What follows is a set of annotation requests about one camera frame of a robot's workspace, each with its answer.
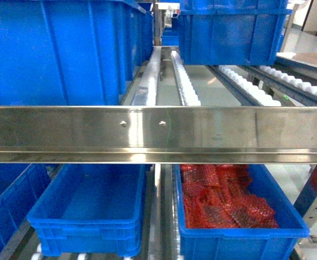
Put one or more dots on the blue bin far left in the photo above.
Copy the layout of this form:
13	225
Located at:
21	185

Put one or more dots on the white roller track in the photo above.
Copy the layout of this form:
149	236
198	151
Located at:
187	93

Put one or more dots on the red bubble wrap bags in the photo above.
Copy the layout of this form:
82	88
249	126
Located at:
217	197

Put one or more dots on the blue upper right bin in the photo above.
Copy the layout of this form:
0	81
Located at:
245	33

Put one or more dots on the steel rack front beam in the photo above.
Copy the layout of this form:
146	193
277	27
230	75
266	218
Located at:
160	134

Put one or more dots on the empty blue bin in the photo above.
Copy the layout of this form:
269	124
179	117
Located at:
92	208

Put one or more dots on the large blue upper bin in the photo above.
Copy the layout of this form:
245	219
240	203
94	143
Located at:
71	52

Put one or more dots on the blue bin with red bags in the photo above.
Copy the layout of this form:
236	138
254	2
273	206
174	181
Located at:
245	243

